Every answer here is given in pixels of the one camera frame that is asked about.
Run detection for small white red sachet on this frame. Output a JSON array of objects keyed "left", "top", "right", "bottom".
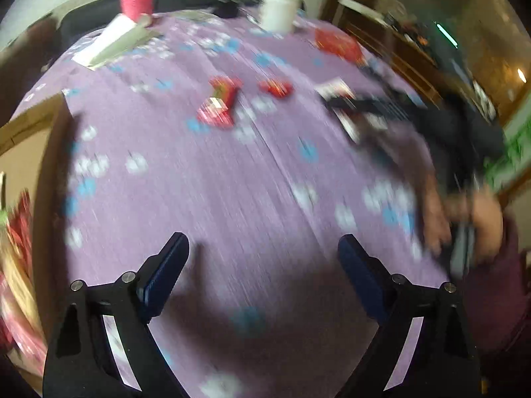
[{"left": 314, "top": 77, "right": 362, "bottom": 145}]

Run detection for small red candy packet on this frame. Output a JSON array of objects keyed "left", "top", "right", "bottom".
[{"left": 258, "top": 79, "right": 293, "bottom": 99}]

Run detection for red brown chocolate bar wrapper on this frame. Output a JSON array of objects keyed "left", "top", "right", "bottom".
[{"left": 196, "top": 76, "right": 241, "bottom": 128}]

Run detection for pink white candy packet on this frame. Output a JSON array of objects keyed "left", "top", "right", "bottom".
[{"left": 1, "top": 276, "right": 47, "bottom": 377}]

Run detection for clear cream wafer packet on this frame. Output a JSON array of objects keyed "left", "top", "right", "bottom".
[{"left": 1, "top": 229, "right": 40, "bottom": 330}]

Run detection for dark red foil snack bag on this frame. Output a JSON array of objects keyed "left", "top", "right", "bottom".
[{"left": 7, "top": 190, "right": 33, "bottom": 271}]

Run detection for person's right hand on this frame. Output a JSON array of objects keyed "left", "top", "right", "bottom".
[{"left": 421, "top": 173, "right": 504, "bottom": 264}]

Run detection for wooden side cabinet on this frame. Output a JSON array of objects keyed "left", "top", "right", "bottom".
[{"left": 320, "top": 0, "right": 530, "bottom": 130}]

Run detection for red mesh bag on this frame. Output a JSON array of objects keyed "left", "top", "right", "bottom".
[{"left": 314, "top": 28, "right": 366, "bottom": 66}]

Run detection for white plastic jar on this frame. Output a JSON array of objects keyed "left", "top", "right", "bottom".
[{"left": 258, "top": 0, "right": 302, "bottom": 34}]

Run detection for shallow cardboard box tray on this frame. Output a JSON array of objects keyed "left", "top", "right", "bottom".
[{"left": 1, "top": 94, "right": 72, "bottom": 384}]

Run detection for purple floral tablecloth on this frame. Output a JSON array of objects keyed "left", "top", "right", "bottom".
[{"left": 18, "top": 15, "right": 445, "bottom": 397}]

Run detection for brown armchair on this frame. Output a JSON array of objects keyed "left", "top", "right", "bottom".
[{"left": 0, "top": 14, "right": 59, "bottom": 125}]

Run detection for white paper sheets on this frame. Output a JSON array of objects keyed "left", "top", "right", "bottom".
[{"left": 72, "top": 14, "right": 158, "bottom": 70}]

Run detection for black small device with cables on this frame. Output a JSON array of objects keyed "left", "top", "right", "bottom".
[{"left": 211, "top": 0, "right": 240, "bottom": 19}]

